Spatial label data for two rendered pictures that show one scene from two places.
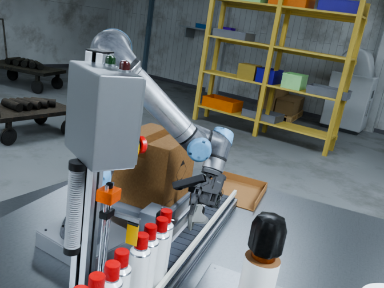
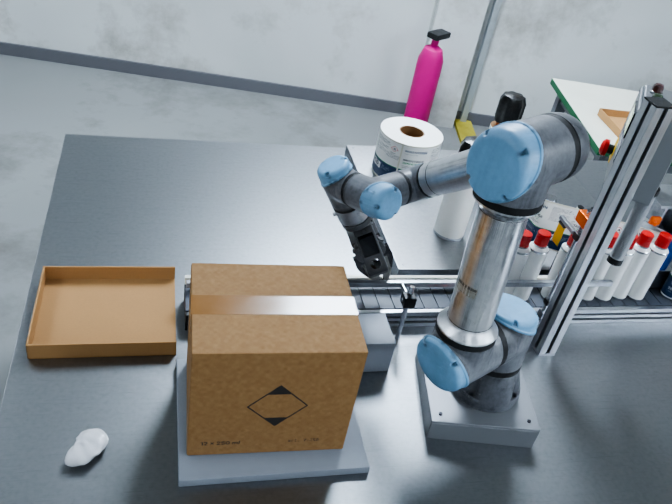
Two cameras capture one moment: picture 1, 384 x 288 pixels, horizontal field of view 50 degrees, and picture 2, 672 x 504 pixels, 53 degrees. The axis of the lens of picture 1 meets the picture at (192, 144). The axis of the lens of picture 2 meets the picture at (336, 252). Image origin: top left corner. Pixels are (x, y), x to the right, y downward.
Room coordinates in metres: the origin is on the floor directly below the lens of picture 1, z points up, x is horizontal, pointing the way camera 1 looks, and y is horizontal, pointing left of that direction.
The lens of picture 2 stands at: (2.13, 0.94, 1.94)
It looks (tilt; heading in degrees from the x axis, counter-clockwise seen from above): 36 degrees down; 234
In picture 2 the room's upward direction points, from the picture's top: 11 degrees clockwise
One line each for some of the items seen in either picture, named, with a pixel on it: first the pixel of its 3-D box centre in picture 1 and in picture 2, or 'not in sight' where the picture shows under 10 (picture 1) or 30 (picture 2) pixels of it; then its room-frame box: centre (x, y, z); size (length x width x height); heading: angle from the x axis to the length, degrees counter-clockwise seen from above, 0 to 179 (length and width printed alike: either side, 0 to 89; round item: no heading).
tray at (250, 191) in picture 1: (235, 188); (107, 309); (1.85, -0.24, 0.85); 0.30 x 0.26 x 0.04; 162
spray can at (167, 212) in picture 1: (162, 243); not in sight; (1.03, 0.04, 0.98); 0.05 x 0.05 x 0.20
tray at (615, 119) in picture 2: not in sight; (644, 127); (-0.61, -0.68, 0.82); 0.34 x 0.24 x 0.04; 156
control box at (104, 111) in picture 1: (103, 114); (645, 143); (0.83, 0.19, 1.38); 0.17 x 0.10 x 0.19; 37
